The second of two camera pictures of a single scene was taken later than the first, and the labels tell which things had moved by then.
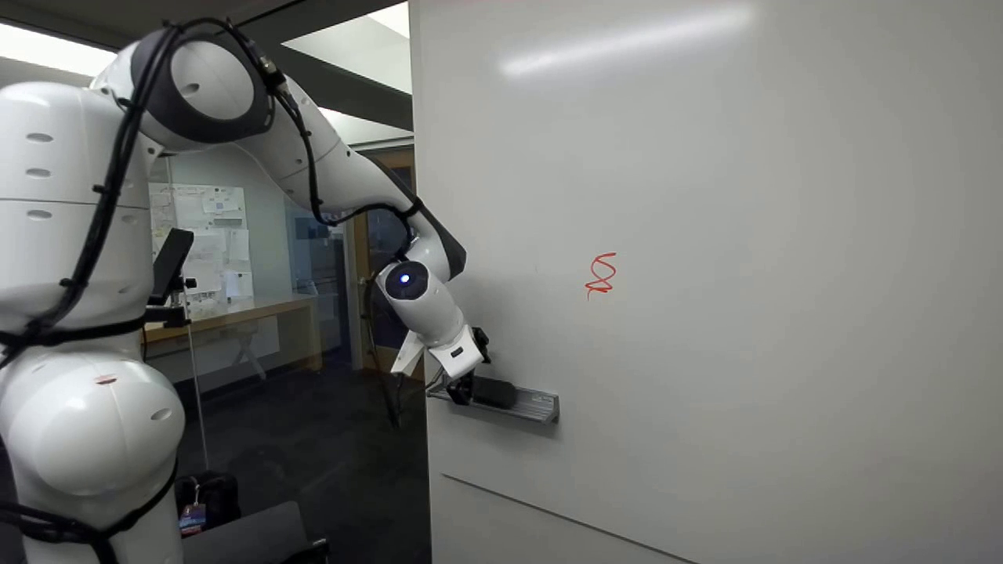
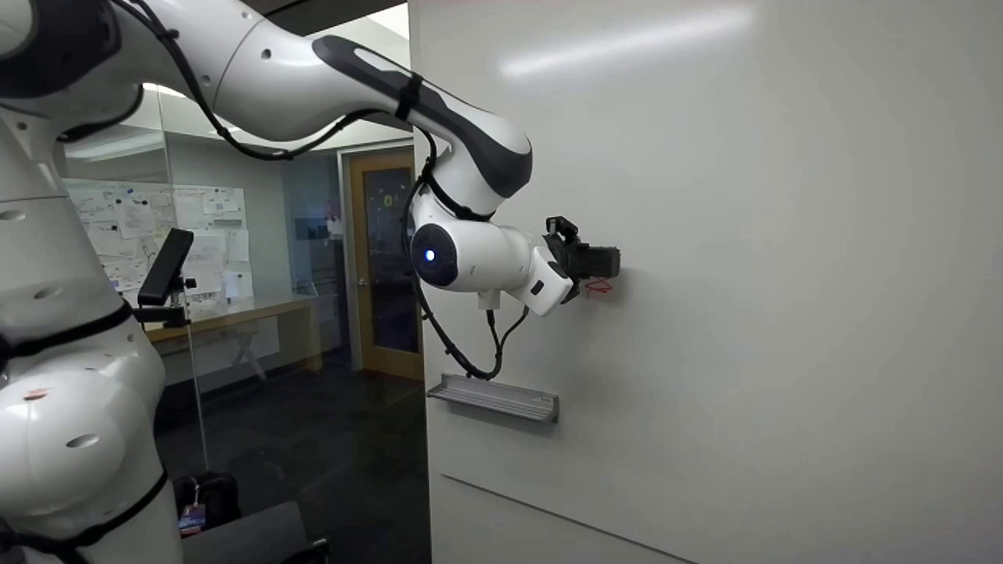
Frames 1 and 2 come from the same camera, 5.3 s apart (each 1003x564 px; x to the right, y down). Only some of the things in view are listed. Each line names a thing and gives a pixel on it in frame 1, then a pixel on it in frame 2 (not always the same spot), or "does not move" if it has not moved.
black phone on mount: [167, 279] does not move
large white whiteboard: [750, 246] does not move
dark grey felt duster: [492, 391] → [596, 261]
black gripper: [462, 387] → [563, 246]
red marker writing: [602, 272] does not move
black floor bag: [204, 499] does not move
